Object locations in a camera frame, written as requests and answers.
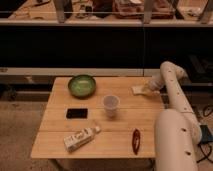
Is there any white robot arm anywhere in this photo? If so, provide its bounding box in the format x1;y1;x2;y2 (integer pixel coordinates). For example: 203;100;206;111
143;61;202;171

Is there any clear plastic cup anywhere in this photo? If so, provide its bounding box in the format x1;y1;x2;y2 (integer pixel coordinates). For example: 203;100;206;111
102;95;120;117

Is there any green bowl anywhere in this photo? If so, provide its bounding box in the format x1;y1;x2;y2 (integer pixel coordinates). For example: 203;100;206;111
68;75;96;98

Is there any dark blue box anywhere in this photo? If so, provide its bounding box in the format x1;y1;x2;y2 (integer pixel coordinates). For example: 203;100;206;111
200;125;213;144

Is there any cluttered wooden shelf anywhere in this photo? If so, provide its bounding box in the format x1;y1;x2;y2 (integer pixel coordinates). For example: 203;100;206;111
0;0;213;27

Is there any black cable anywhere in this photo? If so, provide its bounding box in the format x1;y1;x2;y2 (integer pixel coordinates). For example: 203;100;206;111
196;105;213;165

